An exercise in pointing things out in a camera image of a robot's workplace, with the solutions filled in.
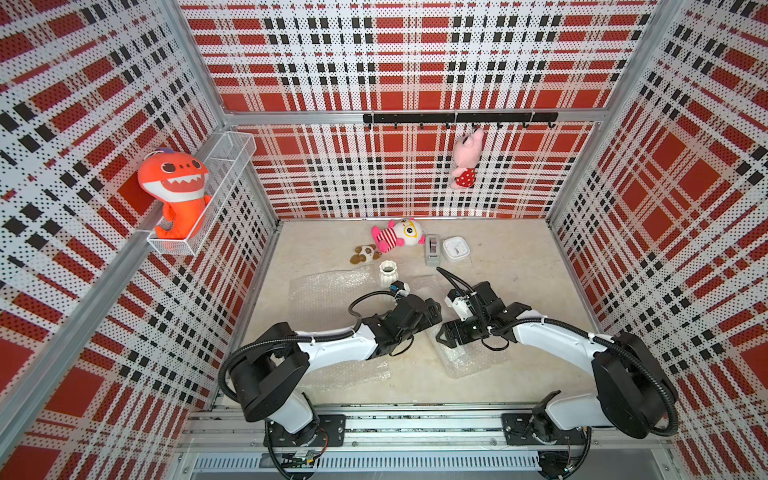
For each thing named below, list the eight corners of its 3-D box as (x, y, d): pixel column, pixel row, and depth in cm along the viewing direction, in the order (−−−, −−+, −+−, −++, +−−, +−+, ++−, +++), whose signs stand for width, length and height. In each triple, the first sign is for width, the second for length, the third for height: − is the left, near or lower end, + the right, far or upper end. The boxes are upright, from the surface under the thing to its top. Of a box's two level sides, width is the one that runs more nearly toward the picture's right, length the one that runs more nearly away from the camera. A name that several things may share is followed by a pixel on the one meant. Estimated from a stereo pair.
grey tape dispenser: (425, 266, 109) (426, 258, 106) (424, 243, 117) (425, 234, 113) (441, 266, 109) (442, 257, 105) (438, 243, 117) (439, 234, 113)
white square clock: (443, 263, 111) (444, 255, 107) (441, 244, 117) (442, 236, 113) (469, 263, 111) (471, 255, 107) (465, 244, 117) (467, 236, 113)
